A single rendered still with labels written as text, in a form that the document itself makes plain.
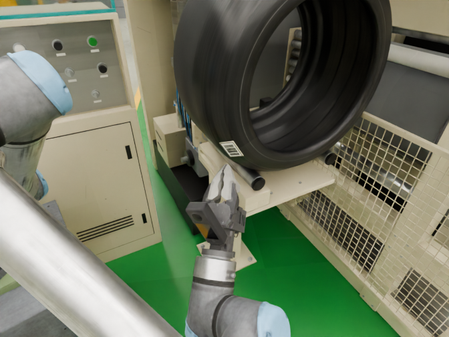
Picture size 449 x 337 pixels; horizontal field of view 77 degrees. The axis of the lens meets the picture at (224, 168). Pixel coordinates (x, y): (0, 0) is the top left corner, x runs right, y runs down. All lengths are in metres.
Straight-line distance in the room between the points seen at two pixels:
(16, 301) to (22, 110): 0.72
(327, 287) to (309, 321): 0.23
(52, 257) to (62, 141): 0.96
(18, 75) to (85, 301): 0.34
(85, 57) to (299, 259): 1.49
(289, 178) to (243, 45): 0.56
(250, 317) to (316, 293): 1.19
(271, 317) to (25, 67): 0.55
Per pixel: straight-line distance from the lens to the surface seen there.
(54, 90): 0.55
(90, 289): 0.44
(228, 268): 0.63
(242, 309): 0.57
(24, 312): 1.09
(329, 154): 0.98
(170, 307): 1.63
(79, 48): 1.29
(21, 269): 0.46
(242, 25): 0.61
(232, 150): 0.72
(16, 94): 0.53
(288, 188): 0.98
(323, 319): 1.66
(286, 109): 1.11
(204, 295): 0.62
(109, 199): 1.56
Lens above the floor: 1.43
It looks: 36 degrees down
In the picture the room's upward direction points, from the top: straight up
